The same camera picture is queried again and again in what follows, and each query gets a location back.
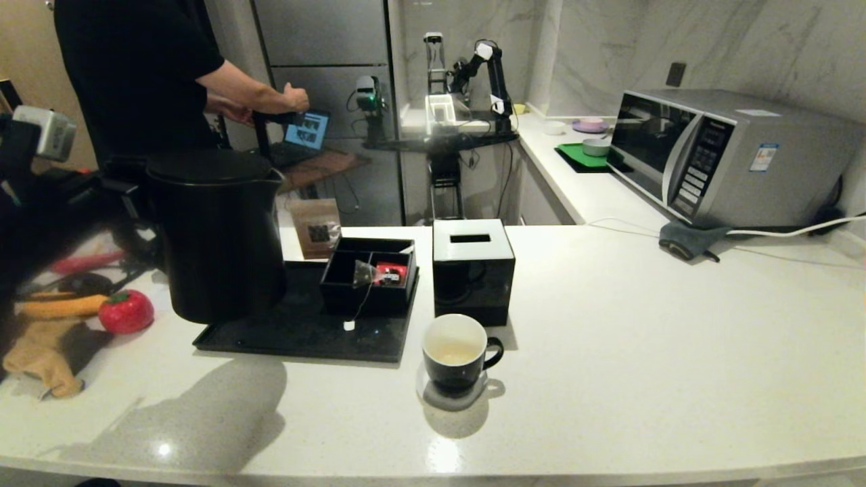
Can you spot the red toy tomato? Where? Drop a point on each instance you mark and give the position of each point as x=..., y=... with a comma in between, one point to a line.
x=125, y=312

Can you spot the white saucer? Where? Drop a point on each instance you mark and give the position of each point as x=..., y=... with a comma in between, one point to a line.
x=468, y=401

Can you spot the person in black t-shirt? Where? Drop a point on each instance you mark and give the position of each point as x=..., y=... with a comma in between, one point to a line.
x=135, y=67

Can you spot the beige wooden door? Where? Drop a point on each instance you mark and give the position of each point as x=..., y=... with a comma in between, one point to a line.
x=27, y=40

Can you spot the green cutting mat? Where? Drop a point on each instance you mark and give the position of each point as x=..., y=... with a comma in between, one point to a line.
x=575, y=168

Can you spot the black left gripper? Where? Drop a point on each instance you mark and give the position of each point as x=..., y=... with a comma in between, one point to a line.
x=47, y=189

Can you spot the black serving tray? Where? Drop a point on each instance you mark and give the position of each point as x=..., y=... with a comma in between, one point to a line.
x=304, y=338

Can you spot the pink toy vegetable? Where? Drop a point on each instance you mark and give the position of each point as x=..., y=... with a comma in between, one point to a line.
x=88, y=262

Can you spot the green cutting board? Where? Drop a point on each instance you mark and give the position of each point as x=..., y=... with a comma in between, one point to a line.
x=574, y=154

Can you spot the small grey bowl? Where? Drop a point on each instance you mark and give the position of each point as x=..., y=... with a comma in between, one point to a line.
x=595, y=147

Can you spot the open laptop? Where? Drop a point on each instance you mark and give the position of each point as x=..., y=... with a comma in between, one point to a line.
x=308, y=132

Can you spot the small white bowl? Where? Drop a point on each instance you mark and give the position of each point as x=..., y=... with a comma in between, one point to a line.
x=553, y=127

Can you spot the white dish rack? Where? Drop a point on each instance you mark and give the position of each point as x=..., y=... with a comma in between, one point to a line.
x=440, y=109

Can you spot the black tissue box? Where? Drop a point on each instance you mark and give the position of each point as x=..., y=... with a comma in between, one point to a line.
x=473, y=283

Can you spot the tan cloth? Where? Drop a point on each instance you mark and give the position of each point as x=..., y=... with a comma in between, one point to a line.
x=47, y=358

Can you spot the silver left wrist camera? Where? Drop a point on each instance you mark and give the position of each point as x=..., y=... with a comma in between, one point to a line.
x=47, y=132

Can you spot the purple plate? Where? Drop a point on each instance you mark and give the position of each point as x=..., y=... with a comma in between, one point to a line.
x=590, y=126

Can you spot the wooden desk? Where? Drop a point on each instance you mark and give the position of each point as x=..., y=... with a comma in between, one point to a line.
x=325, y=169

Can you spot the black compartment organizer box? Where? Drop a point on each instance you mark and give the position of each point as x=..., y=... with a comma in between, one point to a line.
x=338, y=297

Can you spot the upright black gripper stand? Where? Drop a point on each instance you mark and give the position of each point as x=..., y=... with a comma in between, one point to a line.
x=434, y=46

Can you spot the black cup white inside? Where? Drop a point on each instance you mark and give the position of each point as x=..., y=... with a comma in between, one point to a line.
x=453, y=372

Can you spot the yellow toy corn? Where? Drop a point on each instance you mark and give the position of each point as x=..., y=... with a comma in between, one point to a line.
x=61, y=308

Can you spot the brown QR code sign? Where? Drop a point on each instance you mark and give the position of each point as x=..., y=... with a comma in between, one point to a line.
x=316, y=226

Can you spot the silver microwave oven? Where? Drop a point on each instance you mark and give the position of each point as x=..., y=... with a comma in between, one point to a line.
x=778, y=166

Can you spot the red sachet packet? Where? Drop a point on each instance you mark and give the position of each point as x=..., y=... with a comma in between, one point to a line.
x=394, y=270

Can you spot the black electric kettle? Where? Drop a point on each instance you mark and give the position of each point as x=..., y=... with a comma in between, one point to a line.
x=216, y=250

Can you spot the grey-blue cloth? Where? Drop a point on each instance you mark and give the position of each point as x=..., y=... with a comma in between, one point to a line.
x=683, y=239

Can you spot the black wall outlet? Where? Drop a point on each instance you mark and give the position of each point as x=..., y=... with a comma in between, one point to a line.
x=675, y=74

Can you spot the person's bare hand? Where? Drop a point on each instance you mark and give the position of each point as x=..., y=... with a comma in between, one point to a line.
x=295, y=99

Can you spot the grey refrigerator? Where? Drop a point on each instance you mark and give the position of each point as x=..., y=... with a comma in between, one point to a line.
x=325, y=40

